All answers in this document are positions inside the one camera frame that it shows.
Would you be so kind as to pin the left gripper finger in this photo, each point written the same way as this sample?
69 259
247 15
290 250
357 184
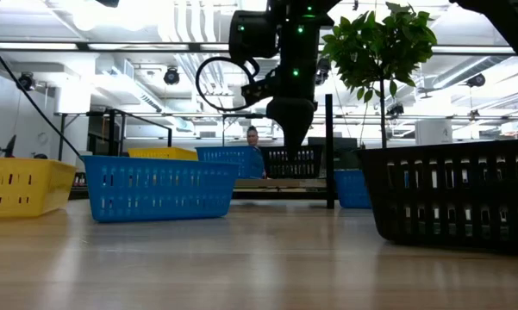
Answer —
295 142

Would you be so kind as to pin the black slotted plastic basket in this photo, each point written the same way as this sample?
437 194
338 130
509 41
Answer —
310 148
457 191

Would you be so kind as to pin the yellow slotted plastic basket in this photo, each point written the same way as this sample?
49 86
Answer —
47 189
164 153

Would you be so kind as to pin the blue slotted plastic basket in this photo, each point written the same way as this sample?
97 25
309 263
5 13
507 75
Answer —
250 163
155 190
349 189

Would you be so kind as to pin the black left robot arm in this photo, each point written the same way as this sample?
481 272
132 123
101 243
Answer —
299 47

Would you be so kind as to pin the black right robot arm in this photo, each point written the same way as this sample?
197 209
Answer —
513 26

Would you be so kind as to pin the person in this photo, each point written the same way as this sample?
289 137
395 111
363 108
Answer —
253 135

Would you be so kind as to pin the black ceiling spotlight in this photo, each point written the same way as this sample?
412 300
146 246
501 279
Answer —
171 76
476 80
25 82
395 109
323 73

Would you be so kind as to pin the black computer monitor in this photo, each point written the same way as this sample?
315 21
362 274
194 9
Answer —
345 155

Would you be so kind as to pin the small green leafy tree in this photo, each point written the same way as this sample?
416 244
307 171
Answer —
379 43

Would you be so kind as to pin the white cylindrical appliance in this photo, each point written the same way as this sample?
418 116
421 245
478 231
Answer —
433 131

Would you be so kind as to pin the black stand with rod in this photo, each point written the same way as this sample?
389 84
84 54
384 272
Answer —
10 146

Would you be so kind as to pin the black table edge rail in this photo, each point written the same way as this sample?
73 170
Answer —
77 194

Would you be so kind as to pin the black metal table frame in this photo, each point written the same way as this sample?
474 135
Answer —
62 138

